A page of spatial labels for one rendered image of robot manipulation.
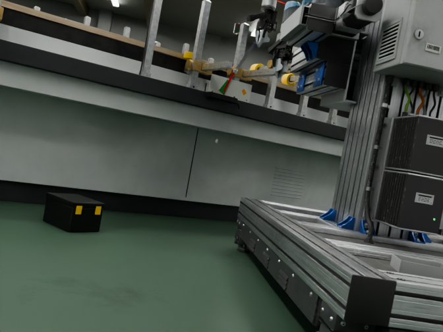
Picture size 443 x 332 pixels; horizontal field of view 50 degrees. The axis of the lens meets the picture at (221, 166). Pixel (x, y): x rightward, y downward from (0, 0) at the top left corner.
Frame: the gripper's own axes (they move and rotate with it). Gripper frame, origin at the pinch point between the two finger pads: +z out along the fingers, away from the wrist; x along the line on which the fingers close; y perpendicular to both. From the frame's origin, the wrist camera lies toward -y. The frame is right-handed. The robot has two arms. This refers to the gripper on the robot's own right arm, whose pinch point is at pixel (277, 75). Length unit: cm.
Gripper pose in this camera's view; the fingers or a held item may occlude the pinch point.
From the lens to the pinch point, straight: 238.5
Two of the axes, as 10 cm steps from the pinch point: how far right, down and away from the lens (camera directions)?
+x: 8.4, 1.4, 5.3
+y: 5.2, 1.2, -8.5
